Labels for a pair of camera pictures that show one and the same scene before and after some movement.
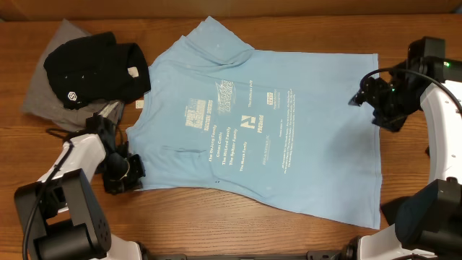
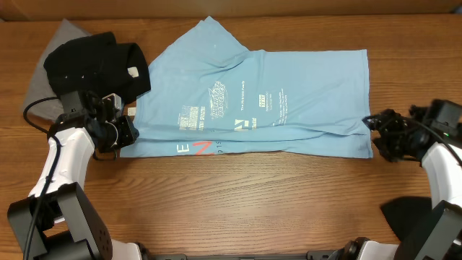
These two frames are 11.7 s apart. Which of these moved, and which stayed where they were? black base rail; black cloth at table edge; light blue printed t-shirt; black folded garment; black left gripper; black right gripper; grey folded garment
Moved: black right gripper; light blue printed t-shirt; black left gripper
Stayed: black base rail; black folded garment; grey folded garment; black cloth at table edge
